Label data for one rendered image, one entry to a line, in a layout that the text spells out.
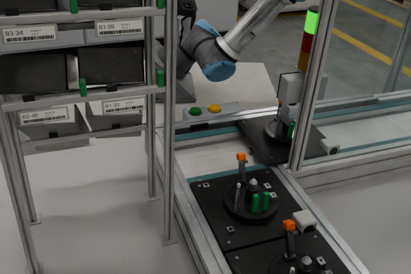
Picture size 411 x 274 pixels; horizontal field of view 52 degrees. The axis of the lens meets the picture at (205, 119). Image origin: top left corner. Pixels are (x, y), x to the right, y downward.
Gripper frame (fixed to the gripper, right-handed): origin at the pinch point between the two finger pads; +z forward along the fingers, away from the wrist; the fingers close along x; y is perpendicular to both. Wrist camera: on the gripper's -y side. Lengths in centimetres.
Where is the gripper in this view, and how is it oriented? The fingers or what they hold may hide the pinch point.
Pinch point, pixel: (180, 42)
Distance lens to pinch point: 129.8
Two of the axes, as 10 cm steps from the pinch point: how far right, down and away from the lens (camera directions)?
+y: -3.4, -5.2, 7.9
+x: -9.4, 1.4, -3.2
